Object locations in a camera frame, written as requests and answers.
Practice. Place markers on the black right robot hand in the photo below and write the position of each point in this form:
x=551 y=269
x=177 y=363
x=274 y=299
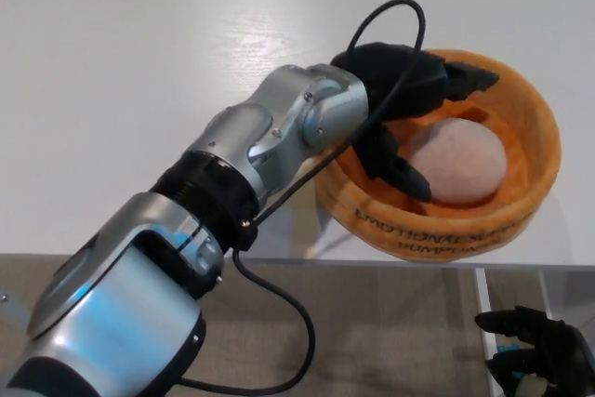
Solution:
x=558 y=355

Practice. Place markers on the pink round plush toy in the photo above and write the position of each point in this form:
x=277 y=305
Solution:
x=465 y=160

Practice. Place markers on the orange plush round basket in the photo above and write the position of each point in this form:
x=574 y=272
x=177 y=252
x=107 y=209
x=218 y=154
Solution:
x=534 y=146

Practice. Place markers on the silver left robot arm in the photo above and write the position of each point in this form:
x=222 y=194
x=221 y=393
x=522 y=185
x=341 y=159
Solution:
x=139 y=276

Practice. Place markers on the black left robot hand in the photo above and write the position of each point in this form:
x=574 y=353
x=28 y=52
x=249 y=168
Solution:
x=400 y=85

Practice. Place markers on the white table leg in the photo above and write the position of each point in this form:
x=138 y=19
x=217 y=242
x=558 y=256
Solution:
x=485 y=304

